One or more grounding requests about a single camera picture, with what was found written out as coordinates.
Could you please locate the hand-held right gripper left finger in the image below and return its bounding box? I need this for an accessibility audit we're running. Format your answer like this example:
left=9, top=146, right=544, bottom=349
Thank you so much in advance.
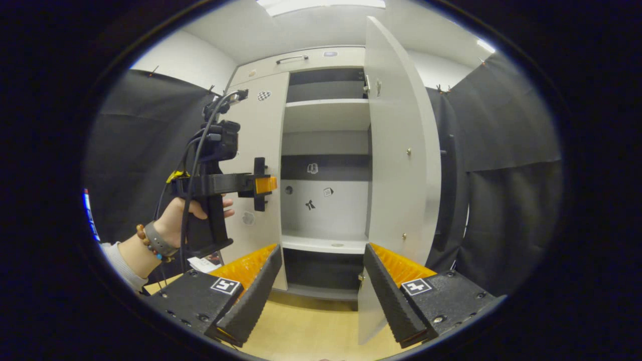
left=142, top=244, right=283, bottom=348

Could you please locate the blue red white object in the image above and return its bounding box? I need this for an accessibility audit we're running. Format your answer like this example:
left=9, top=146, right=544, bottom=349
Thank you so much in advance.
left=83, top=188, right=101, bottom=242

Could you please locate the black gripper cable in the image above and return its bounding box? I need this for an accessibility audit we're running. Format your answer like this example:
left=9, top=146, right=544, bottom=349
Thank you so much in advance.
left=153, top=90, right=236, bottom=271

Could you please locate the white cabinet door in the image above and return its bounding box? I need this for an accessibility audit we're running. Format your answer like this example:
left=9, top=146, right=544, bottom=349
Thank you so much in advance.
left=221, top=72, right=290, bottom=291
left=357, top=16, right=443, bottom=345

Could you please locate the white double-door shoe cabinet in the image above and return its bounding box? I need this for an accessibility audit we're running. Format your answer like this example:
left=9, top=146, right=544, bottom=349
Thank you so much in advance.
left=221, top=16, right=469, bottom=346

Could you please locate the white paper booklet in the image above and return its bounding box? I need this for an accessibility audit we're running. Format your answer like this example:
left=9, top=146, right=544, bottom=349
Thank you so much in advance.
left=188, top=252, right=224, bottom=274

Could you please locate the grey wristband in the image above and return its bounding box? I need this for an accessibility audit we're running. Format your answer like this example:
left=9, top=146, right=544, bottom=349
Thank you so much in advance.
left=144, top=221, right=180, bottom=257

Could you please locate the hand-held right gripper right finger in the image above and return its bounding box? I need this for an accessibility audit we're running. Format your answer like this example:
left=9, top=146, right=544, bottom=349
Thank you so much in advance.
left=362, top=243, right=507, bottom=349

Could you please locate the long ceiling light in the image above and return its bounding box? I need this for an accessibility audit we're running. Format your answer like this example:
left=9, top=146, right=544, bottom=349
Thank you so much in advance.
left=256, top=0, right=387, bottom=17

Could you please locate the brown bead bracelet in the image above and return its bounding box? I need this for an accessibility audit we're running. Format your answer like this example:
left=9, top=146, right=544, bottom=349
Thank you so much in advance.
left=135, top=224, right=164, bottom=261

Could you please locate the black backdrop cloth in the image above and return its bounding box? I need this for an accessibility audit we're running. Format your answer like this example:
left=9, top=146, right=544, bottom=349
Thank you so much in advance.
left=426, top=53, right=562, bottom=296
left=83, top=69, right=224, bottom=286

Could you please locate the white cabinet drawer front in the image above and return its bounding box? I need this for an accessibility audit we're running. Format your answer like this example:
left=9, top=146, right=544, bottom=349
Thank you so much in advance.
left=232, top=46, right=367, bottom=87

